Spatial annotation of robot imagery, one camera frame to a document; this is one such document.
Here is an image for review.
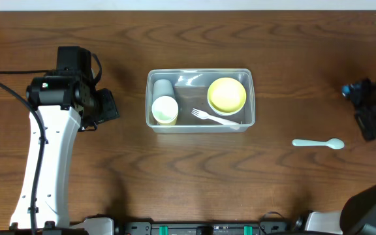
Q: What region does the mint green plastic spoon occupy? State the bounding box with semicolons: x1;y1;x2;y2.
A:
292;138;345;149

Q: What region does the grey paper cup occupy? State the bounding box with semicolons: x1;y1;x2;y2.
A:
153;79;175;101

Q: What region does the clear plastic container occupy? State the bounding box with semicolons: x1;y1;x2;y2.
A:
146;69;256;134

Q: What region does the white plastic fork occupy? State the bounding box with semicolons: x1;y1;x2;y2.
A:
191;108;240;130

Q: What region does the white plastic bowl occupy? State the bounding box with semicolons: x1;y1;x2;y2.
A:
210;106;243;116

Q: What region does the yellow plastic bowl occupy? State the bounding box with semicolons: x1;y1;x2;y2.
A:
207;77;247;112

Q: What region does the yellow paper cup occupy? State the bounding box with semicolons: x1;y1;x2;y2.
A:
157;118;177;126

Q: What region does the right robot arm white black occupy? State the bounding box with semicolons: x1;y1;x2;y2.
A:
295;78;376;235

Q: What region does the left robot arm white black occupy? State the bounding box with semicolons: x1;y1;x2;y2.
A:
0;46;119;234

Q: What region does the black mounting rail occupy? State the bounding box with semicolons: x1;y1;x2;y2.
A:
70;211;306;235

